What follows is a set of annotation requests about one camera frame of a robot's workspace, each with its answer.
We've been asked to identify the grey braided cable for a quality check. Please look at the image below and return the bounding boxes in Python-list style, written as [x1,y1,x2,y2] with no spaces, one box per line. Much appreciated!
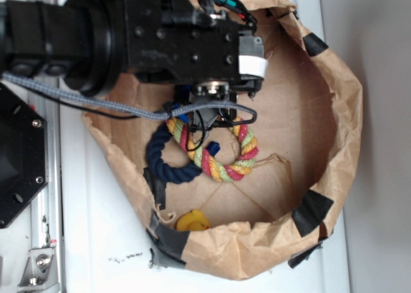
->
[0,71,258,125]

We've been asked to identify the red yellow green rope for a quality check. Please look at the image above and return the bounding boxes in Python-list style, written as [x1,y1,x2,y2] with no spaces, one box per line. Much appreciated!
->
[165,116,259,182]

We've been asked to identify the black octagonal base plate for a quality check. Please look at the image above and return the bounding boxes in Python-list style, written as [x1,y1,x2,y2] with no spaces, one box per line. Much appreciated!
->
[1,84,48,229]

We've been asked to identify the brown paper bag bin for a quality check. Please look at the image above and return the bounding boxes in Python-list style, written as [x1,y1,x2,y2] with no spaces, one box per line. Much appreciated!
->
[83,0,363,280]

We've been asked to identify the yellow rubber duck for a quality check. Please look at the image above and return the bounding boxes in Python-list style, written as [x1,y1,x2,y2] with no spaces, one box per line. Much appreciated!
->
[175,209,211,231]

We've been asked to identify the navy blue rope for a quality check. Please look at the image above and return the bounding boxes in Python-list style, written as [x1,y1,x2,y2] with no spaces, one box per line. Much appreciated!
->
[146,112,220,185]

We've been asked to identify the aluminium rail frame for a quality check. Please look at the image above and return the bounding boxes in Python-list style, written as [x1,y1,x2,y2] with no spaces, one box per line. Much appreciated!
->
[17,0,67,292]

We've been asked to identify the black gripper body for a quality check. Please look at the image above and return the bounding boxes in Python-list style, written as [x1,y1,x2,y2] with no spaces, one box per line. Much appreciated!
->
[118,0,257,94]

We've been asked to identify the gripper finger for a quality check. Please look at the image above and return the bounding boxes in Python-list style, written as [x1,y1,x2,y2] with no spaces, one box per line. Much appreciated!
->
[238,35,268,80]

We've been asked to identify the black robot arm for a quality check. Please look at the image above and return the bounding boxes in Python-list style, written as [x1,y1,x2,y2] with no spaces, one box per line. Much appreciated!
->
[1,0,268,96]

